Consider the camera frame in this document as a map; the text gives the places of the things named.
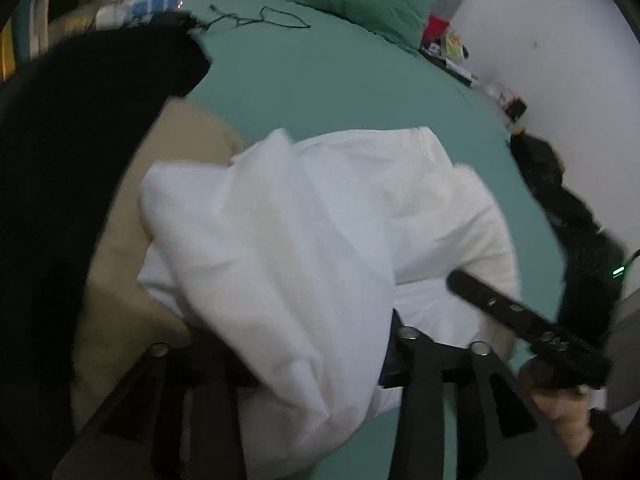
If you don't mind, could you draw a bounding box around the small red pillow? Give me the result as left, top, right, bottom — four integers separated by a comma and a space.
422, 15, 451, 46

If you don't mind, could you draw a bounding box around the white hooded jacket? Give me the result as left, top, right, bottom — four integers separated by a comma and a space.
136, 126, 521, 480

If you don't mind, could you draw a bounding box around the beige garment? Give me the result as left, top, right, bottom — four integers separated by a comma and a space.
70, 100, 246, 441

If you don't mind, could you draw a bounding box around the small white red box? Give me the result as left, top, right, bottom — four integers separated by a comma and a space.
482, 82, 528, 121

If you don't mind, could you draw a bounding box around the black charger adapter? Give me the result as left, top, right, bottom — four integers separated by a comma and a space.
150, 10, 197, 31

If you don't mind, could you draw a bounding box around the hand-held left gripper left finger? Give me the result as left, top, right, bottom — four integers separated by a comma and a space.
52, 330, 261, 480

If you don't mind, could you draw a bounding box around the stack of books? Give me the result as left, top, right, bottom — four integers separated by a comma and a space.
420, 32, 481, 86

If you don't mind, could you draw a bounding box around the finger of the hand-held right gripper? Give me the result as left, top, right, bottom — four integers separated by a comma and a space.
508, 132, 566, 201

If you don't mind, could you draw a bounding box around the white blue power strip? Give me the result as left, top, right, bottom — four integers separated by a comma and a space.
95, 0, 185, 28

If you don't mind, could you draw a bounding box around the person's right forearm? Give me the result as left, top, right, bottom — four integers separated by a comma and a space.
575, 407, 640, 480

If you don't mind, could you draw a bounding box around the yellow curtain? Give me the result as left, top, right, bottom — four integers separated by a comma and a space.
0, 25, 16, 81

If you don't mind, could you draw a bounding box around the black charging cable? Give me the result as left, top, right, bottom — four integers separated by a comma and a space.
192, 4, 311, 33

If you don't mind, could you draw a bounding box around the person's right hand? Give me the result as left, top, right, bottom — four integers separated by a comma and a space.
520, 357, 593, 457

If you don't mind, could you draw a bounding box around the black garment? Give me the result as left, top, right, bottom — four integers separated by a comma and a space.
0, 25, 211, 480

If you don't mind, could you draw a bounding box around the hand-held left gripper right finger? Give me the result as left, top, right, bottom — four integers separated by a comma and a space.
378, 310, 581, 480

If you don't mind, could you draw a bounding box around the bed with green sheet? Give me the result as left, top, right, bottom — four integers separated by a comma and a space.
187, 0, 566, 480

